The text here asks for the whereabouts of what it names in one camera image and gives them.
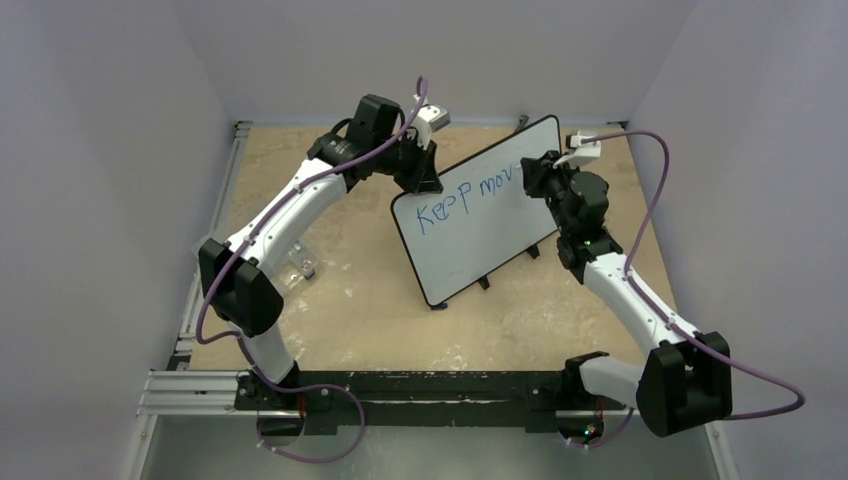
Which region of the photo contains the white whiteboard black frame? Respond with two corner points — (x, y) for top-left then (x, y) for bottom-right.
(390, 115), (561, 310)

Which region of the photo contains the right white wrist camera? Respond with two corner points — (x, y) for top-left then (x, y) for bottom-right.
(553, 130), (601, 170)

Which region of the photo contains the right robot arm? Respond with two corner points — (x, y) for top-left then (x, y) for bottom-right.
(520, 151), (733, 437)

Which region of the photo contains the clear plastic bag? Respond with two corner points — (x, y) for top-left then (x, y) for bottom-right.
(193, 232), (318, 289)

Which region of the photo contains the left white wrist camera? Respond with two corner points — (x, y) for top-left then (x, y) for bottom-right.
(411, 104), (451, 148)

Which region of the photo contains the aluminium frame rail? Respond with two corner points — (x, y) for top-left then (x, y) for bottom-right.
(119, 121), (253, 480)

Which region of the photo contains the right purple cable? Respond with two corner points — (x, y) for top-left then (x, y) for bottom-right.
(596, 130), (806, 421)

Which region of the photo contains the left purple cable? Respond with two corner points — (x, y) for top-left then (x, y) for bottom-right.
(195, 75), (430, 386)

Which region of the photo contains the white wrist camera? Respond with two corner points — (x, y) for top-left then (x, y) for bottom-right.
(411, 104), (451, 148)
(553, 130), (601, 170)

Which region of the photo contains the purple cable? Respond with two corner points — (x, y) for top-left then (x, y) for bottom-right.
(195, 75), (430, 386)
(596, 130), (806, 421)

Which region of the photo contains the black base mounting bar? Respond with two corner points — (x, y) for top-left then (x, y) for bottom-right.
(234, 370), (617, 441)

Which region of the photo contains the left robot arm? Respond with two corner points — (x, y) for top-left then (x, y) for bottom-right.
(196, 92), (450, 409)

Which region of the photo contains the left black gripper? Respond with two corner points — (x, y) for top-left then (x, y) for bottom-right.
(373, 131), (440, 195)

